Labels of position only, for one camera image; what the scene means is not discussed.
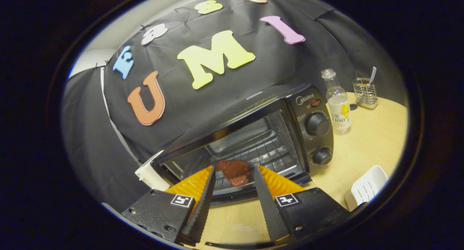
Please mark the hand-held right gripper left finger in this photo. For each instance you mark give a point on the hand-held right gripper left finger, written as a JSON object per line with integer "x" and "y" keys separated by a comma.
{"x": 203, "y": 213}

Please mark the clear drink bottle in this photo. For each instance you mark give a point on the clear drink bottle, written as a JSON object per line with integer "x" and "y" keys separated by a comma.
{"x": 338, "y": 108}

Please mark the white ribbed dish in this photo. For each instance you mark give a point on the white ribbed dish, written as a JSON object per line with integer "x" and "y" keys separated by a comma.
{"x": 368, "y": 186}

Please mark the black bottle cap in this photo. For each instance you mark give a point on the black bottle cap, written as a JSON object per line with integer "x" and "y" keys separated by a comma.
{"x": 353, "y": 107}

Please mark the white spoon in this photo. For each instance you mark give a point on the white spoon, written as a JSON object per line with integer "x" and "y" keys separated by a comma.
{"x": 372, "y": 75}

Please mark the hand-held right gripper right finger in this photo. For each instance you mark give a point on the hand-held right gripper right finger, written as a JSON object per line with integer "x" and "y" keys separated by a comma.
{"x": 270, "y": 213}

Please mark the white toaster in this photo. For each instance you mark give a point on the white toaster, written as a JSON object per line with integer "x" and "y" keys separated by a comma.
{"x": 152, "y": 175}

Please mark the brown meat piece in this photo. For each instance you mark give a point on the brown meat piece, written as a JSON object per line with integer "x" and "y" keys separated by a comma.
{"x": 235, "y": 172}

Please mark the black electric oven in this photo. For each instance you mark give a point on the black electric oven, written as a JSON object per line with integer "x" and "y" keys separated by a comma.
{"x": 311, "y": 108}

